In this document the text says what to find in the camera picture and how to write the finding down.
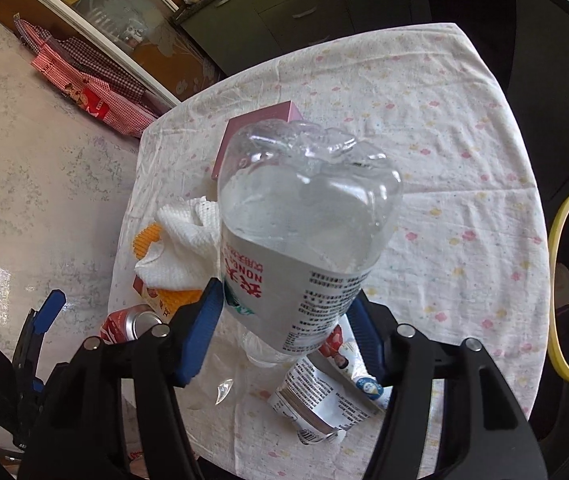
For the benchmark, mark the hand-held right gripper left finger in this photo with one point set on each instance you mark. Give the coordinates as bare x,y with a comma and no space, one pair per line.
199,332

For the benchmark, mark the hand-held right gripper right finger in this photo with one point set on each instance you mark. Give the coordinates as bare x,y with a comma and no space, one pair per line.
367,345

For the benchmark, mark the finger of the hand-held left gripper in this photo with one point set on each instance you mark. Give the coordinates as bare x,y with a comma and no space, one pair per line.
38,388
50,307

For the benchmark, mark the red and white milk carton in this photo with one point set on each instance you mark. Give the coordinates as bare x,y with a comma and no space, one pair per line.
152,296

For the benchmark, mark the clear plastic water bottle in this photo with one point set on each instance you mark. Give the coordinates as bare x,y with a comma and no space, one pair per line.
304,220

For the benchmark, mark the white printed snack bag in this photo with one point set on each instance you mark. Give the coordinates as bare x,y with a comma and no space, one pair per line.
314,395

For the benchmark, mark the red soda can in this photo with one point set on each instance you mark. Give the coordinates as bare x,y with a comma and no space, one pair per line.
122,320

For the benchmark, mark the white paper towel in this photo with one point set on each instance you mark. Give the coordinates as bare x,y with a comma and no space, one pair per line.
184,245

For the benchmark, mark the orange foam net sleeve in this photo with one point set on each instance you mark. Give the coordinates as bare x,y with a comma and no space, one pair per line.
144,240

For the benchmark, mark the white floral tablecloth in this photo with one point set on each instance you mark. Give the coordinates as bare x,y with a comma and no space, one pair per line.
439,160

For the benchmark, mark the red checked apron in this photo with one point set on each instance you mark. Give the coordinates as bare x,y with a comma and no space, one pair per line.
109,105

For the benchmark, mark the pink cardboard box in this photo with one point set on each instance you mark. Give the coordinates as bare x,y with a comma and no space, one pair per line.
259,114

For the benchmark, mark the glass sliding door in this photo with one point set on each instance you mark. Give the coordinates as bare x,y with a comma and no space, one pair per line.
109,15

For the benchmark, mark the olive kitchen base cabinets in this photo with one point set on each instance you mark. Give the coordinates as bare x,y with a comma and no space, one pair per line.
289,15

